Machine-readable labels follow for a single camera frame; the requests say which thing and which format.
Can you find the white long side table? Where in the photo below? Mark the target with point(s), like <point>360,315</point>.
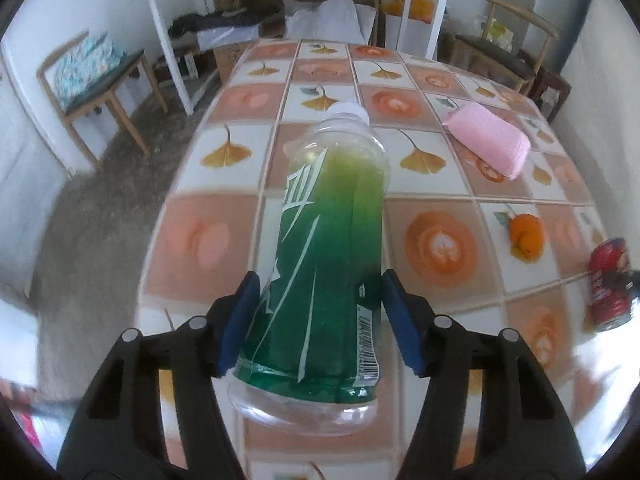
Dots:
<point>168,47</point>

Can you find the pink towel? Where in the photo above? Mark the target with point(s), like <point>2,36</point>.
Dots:
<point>490,140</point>

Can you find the dark wooden stool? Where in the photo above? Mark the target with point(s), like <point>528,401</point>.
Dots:
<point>547,80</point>

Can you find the green plastic bottle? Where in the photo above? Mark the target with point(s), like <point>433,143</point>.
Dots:
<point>320,240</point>

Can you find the wooden chair black seat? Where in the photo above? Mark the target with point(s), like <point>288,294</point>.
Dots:
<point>495,52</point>

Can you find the yellow plastic bag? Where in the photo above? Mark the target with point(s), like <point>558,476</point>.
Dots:
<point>415,5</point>

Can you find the tile-patterned dining table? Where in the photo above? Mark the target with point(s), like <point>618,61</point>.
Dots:
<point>440,245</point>

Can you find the floral cushion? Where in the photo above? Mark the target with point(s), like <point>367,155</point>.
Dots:
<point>85,65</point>

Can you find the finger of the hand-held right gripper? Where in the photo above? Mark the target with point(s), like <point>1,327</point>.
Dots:
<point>631,282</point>

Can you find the black cloth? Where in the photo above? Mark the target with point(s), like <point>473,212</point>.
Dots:
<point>220,20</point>

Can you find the red drink can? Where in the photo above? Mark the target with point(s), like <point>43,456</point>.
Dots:
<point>607,285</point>

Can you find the wooden chair with cushion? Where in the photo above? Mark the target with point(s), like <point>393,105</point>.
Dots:
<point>107,77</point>

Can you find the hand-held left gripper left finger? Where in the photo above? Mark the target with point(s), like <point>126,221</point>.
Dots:
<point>240,320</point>

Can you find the white sack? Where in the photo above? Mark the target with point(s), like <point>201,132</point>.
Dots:
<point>325,17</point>

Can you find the brown cardboard box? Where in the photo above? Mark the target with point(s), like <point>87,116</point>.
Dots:
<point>230,57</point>

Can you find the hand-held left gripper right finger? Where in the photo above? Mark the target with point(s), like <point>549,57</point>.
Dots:
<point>400,320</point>

